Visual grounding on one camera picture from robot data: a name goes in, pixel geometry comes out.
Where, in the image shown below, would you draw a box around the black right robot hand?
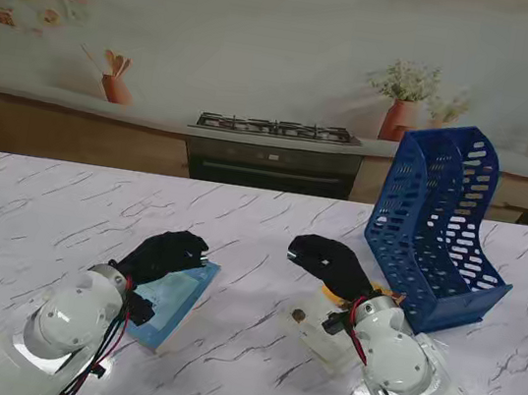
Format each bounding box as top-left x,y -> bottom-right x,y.
280,230 -> 382,307

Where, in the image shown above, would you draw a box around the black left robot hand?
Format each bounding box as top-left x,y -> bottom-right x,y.
112,221 -> 213,294

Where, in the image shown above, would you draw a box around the blue paperback book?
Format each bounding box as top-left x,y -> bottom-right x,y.
119,250 -> 224,362

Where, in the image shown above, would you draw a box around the yellow and white paperback book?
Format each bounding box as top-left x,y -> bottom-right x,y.
274,269 -> 405,381

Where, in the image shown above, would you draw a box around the blue perforated plastic file rack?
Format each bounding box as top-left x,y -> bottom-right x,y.
349,111 -> 528,348

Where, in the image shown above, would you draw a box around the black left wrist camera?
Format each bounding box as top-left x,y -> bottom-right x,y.
125,292 -> 159,329

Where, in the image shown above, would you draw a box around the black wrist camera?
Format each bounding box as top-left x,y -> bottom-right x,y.
125,292 -> 159,329
320,310 -> 352,340

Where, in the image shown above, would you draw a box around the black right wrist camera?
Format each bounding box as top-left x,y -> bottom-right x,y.
320,310 -> 352,340

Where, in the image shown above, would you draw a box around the red and black right arm cables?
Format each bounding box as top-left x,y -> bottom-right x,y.
336,294 -> 408,395

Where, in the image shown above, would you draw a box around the red and black arm cables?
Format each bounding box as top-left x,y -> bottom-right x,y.
52,267 -> 139,395
336,294 -> 408,395

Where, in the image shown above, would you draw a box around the red and black left arm cables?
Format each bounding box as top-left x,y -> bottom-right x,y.
52,267 -> 139,395

